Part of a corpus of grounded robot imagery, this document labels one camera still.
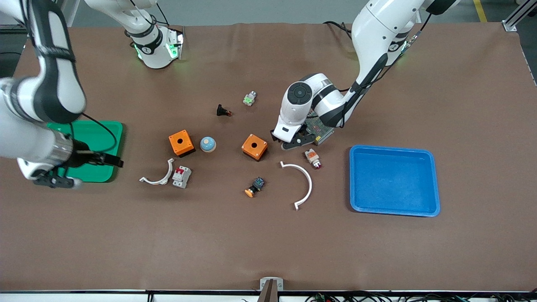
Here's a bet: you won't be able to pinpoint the white circuit breaker red switches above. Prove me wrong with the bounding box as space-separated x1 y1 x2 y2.
172 166 192 189

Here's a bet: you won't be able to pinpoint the metal mesh power supply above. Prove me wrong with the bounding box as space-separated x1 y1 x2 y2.
305 117 335 146

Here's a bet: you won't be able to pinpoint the green plastic tray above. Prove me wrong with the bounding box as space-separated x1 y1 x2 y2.
45 121 124 183

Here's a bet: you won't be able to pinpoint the red white push button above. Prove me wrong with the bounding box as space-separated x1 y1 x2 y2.
305 148 323 170

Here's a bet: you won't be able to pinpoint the small white curved clip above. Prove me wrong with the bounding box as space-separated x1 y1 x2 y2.
139 158 175 185

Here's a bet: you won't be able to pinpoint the large white curved clip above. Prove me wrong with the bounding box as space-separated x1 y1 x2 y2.
280 161 313 211

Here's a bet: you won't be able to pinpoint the orange button box black base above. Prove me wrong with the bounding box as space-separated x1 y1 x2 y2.
169 130 196 158
241 133 269 161

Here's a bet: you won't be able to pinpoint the blue plastic tray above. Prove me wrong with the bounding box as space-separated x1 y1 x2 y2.
349 145 441 217

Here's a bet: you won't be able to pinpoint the brown table cover mat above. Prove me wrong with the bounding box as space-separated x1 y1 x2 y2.
0 23 537 292

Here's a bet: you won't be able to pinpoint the aluminium profile bar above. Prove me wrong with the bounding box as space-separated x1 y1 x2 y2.
502 0 537 32

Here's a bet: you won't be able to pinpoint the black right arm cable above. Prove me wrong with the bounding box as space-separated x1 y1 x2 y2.
69 112 118 154

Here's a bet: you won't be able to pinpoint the yellow push button switch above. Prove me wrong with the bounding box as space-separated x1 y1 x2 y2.
245 177 266 198

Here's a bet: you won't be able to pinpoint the black cable behind arm base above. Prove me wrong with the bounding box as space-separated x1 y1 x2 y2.
322 20 354 40

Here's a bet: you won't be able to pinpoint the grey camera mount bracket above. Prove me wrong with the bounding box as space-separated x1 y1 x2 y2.
259 277 284 302

